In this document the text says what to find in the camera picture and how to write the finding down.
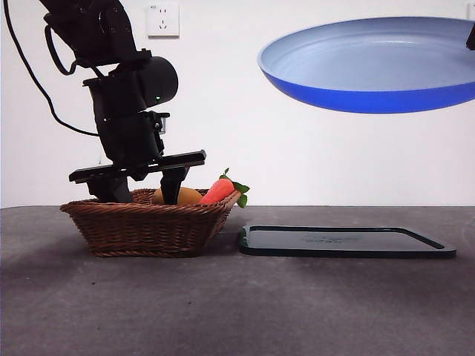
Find light blue plate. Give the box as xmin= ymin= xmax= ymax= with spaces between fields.
xmin=257 ymin=16 xmax=475 ymax=115

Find yellow-brown potato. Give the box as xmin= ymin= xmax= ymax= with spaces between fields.
xmin=151 ymin=187 xmax=203 ymax=205

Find orange toy carrot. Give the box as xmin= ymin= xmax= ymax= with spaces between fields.
xmin=199 ymin=167 xmax=251 ymax=208

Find brown wicker basket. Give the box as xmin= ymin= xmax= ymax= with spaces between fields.
xmin=59 ymin=188 xmax=242 ymax=259

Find dark green tray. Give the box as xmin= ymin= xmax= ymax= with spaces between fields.
xmin=239 ymin=225 xmax=457 ymax=260

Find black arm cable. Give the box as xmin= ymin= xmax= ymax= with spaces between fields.
xmin=2 ymin=0 xmax=100 ymax=137

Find white wall socket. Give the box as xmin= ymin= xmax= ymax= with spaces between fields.
xmin=147 ymin=2 xmax=180 ymax=38

